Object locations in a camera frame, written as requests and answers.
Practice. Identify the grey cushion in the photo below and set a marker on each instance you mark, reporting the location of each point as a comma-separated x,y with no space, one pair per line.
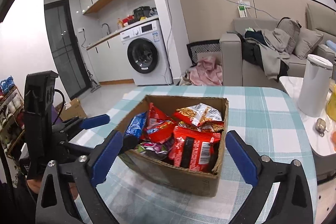
292,28

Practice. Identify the plaid teal tablecloth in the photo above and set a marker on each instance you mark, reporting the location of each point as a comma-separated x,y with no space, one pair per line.
265,118

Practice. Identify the black rice cooker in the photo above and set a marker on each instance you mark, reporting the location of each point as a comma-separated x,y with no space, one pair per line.
142,11

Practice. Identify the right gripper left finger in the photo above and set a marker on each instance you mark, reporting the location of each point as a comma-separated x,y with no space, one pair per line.
86,172

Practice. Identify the white washing machine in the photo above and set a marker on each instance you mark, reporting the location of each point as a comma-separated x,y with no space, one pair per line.
146,54

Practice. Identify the blue cookie packet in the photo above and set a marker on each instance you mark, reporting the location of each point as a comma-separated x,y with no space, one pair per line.
136,125

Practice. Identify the small cardboard box on floor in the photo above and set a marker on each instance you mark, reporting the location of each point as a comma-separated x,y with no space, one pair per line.
72,109

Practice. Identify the orange peels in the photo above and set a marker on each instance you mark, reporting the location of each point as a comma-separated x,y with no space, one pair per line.
333,137

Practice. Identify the purple candy bag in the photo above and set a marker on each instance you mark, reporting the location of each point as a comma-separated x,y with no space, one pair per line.
148,146

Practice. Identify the pink cloth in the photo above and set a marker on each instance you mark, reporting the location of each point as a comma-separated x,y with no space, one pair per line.
207,72

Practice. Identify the yellow plastic bag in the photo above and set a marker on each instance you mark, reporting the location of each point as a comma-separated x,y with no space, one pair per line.
331,105

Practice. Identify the white red noodle packet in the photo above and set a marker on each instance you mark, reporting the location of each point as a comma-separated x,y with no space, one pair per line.
200,117

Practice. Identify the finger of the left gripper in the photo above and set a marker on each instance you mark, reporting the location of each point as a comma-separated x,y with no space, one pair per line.
128,142
86,121

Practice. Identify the white side table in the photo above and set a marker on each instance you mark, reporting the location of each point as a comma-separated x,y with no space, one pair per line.
322,147

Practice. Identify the SF cardboard box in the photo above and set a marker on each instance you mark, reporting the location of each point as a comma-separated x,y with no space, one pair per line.
159,168

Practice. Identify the red chips bag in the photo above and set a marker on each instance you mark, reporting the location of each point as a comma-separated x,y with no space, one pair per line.
155,117

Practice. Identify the person's left hand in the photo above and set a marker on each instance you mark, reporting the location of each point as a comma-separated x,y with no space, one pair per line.
35,185

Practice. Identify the black glass door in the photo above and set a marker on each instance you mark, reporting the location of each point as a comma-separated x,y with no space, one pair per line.
65,48

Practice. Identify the white cylindrical bin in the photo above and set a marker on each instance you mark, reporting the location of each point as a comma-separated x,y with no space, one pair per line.
315,85

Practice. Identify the red dark-window snack pack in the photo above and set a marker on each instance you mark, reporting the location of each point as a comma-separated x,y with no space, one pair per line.
194,150

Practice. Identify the black patterned basket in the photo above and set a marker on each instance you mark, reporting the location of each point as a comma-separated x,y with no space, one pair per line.
200,50

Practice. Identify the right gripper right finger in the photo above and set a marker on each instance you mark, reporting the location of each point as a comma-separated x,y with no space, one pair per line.
292,203

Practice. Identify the grey clothes pile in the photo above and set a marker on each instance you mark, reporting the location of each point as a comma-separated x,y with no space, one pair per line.
266,49

